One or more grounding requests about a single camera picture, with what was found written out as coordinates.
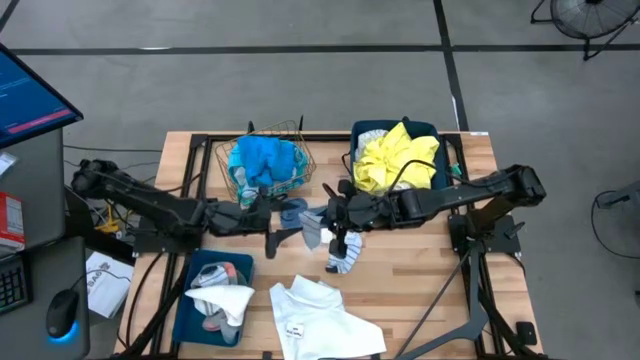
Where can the blue terry towel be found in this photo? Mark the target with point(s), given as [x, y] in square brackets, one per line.
[265, 160]

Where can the white printed paper sheet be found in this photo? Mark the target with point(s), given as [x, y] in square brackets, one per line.
[105, 290]

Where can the teal cloth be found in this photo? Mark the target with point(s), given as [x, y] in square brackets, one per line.
[300, 167]

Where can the red white cardboard box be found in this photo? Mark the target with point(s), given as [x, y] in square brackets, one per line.
[10, 220]

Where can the white paper slip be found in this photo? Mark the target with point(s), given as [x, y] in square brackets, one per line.
[6, 162]

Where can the small white cloth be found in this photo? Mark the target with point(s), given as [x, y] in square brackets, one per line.
[225, 300]

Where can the small green clip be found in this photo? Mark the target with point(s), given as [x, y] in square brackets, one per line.
[456, 170]

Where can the navy fabric storage bin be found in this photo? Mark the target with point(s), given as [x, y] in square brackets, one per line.
[430, 131]

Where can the black floor fan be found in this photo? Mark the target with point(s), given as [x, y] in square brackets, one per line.
[590, 17]

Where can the white polo shirt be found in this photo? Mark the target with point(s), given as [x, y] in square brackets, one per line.
[325, 325]

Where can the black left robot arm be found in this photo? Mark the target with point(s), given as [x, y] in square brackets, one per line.
[150, 202]

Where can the yellow cloth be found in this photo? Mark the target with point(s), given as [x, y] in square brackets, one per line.
[390, 160]

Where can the light grey sock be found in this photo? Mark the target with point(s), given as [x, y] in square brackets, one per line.
[312, 232]

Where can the white table label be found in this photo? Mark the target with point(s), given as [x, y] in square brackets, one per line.
[478, 133]

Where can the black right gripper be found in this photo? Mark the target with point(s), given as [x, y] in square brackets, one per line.
[365, 210]

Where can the grey desk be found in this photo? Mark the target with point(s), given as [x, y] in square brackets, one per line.
[40, 190]

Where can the small black device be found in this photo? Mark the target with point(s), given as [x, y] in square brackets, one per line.
[526, 332]

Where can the black keyboard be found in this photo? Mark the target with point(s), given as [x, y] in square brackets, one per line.
[10, 287]

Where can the black computer mouse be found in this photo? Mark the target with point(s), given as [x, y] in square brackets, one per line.
[62, 315]

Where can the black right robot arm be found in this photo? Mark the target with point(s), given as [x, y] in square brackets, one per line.
[475, 192]

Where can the grey camera stand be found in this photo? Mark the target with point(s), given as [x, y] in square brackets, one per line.
[475, 290]

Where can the grey stand base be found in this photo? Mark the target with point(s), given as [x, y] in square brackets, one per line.
[625, 195]

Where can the computer monitor blue screen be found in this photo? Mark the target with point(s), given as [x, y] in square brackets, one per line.
[25, 100]

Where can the white blue striped sock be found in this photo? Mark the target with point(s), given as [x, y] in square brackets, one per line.
[350, 250]

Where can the dark blue sock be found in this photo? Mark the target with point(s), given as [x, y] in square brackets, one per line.
[292, 212]

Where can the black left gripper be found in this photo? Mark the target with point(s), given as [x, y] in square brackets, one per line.
[235, 217]

